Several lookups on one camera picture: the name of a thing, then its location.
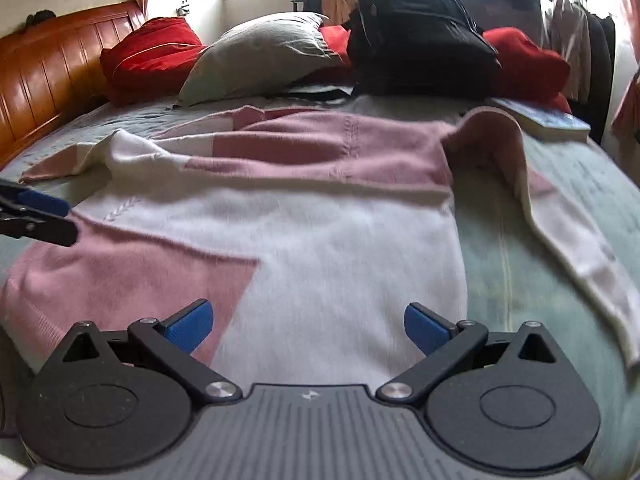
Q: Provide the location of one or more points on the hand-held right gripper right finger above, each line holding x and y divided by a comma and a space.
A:
425, 330

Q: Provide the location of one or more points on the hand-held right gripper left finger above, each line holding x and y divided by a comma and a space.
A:
192, 330

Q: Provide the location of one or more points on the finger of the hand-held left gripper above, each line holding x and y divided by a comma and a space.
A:
45, 230
45, 205

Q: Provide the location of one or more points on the pink and white sweater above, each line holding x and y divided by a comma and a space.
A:
325, 235

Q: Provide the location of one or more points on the clothes rack with hanging clothes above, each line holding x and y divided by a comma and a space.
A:
570, 35

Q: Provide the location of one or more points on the wooden headboard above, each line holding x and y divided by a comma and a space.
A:
50, 75

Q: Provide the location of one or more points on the green plaid blanket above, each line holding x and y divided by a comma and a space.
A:
550, 210

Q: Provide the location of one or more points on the red pillow with piping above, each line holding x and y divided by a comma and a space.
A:
150, 55

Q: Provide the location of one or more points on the dark cloth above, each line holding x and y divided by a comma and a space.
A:
40, 17

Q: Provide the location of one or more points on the paperback book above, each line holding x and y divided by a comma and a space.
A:
550, 122

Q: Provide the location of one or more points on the grey pillow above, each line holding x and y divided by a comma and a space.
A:
260, 55

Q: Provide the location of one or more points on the red blanket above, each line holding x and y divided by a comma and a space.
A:
525, 70

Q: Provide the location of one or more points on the black backpack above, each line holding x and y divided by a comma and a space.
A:
425, 35

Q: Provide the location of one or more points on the small wall hook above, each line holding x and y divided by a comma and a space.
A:
184, 8

